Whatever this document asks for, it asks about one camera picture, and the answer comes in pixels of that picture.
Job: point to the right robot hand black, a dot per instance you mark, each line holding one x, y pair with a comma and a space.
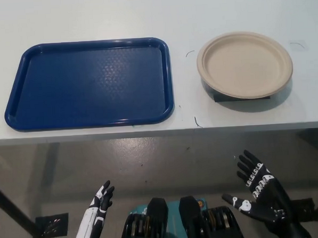
272, 198

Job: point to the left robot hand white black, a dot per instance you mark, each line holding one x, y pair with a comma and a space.
89, 221

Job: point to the beige paper plate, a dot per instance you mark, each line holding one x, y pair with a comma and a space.
246, 63

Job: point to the blue plastic tray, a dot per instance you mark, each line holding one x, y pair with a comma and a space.
67, 97

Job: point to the robot left black body block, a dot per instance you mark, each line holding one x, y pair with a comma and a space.
156, 212

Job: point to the robot black body block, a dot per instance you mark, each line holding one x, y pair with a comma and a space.
156, 212
190, 213

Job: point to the robot right black body block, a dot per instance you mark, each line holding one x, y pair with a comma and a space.
190, 213

